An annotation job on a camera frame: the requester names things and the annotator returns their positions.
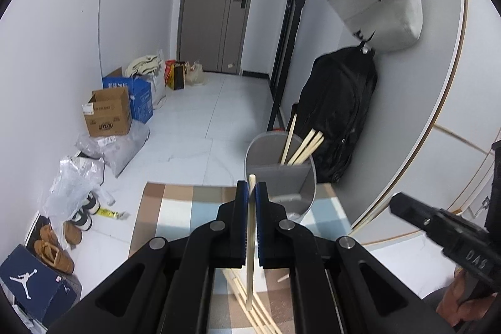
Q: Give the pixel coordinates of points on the black backpack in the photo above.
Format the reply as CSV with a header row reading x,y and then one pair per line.
x,y
335,101

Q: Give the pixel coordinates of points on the chopstick in holder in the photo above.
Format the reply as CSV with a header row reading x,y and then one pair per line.
x,y
311,148
288,140
302,147

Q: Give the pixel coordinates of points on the yellow tube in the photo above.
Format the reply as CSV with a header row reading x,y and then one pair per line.
x,y
110,214

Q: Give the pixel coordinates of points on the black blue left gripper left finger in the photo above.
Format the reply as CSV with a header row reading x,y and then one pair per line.
x,y
166,286

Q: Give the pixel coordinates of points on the cream canvas bag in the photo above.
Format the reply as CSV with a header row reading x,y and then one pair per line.
x,y
151,68

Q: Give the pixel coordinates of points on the red black paper bag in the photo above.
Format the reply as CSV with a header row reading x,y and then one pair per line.
x,y
175,75

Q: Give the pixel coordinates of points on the black white sneakers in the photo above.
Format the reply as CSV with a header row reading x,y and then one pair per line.
x,y
82,219

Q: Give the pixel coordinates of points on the black metal stand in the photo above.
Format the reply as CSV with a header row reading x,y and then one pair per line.
x,y
286,45

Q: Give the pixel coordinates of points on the grey plastic parcel bag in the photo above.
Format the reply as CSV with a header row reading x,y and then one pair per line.
x,y
116,151

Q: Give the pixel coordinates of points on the person's right hand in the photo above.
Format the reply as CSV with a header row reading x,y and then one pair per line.
x,y
453,310

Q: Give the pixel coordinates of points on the clear plastic bag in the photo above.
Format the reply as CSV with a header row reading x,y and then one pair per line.
x,y
76,179

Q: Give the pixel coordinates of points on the navy Jordan shoe box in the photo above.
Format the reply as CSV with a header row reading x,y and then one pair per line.
x,y
44,293

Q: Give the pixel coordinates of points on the translucent grey utensil holder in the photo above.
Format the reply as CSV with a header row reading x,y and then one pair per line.
x,y
293,186

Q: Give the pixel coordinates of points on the tan suede shoes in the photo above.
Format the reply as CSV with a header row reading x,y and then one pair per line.
x,y
48,250

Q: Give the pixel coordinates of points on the beige plastic bag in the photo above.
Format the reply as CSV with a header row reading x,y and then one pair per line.
x,y
194,73

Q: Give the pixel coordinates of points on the brown cardboard box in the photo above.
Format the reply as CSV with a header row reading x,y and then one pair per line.
x,y
107,113

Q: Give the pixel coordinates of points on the blue cardboard box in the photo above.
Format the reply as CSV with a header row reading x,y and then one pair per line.
x,y
139,92

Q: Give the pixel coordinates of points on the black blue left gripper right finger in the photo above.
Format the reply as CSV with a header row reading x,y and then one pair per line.
x,y
337,286

